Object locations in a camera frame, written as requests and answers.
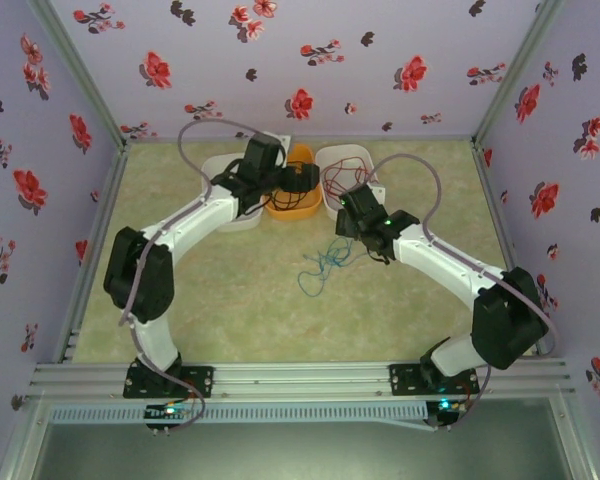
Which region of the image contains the aluminium corner post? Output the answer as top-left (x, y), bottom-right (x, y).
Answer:
top-left (27, 0), bottom-right (131, 149)
top-left (471, 0), bottom-right (566, 146)

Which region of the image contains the black cable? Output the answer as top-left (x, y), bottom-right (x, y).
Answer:
top-left (269, 184), bottom-right (315, 211)

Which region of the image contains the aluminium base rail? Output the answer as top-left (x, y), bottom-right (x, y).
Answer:
top-left (28, 360), bottom-right (575, 401)

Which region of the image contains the white slotted cable duct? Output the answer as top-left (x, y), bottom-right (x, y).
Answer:
top-left (48, 403), bottom-right (428, 425)

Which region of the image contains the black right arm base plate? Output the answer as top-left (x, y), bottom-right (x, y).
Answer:
top-left (388, 363), bottom-right (481, 397)

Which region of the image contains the orange plastic bin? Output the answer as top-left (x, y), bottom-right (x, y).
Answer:
top-left (264, 142), bottom-right (324, 222)

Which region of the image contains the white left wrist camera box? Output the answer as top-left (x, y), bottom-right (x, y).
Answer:
top-left (263, 130), bottom-right (294, 169)

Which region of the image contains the white plastic bin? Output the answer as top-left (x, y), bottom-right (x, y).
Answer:
top-left (314, 143), bottom-right (385, 221)
top-left (200, 152), bottom-right (265, 234)

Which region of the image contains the grey right arm cable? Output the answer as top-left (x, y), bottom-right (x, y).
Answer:
top-left (364, 153), bottom-right (556, 431)

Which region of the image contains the aluminium lower frame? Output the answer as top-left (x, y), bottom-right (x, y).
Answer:
top-left (0, 394), bottom-right (600, 480)

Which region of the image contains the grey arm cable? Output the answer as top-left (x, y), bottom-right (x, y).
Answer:
top-left (118, 118), bottom-right (261, 432)
top-left (364, 153), bottom-right (556, 431)

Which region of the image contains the red cable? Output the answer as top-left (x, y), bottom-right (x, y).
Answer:
top-left (322, 157), bottom-right (379, 201)

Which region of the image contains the blue cable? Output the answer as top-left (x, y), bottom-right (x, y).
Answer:
top-left (297, 236), bottom-right (357, 300)

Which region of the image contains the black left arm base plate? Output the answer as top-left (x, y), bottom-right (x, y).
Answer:
top-left (123, 364), bottom-right (216, 400)

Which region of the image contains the grey left arm cable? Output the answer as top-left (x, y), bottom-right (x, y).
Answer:
top-left (118, 118), bottom-right (261, 432)

